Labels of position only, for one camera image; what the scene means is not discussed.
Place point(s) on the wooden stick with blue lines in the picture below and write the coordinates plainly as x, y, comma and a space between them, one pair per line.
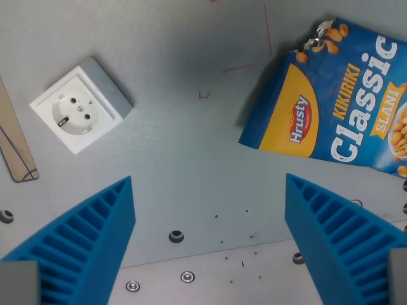
14, 139

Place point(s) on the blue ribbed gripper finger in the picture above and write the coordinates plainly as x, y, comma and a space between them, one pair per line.
79, 241
346, 241

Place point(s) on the silver screw head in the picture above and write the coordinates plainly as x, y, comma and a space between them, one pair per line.
187, 276
132, 286

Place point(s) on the white electrical wall socket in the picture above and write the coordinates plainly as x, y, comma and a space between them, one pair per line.
79, 105

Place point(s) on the blue Hrusty peanut snack bag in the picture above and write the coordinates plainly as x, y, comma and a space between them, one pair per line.
337, 95

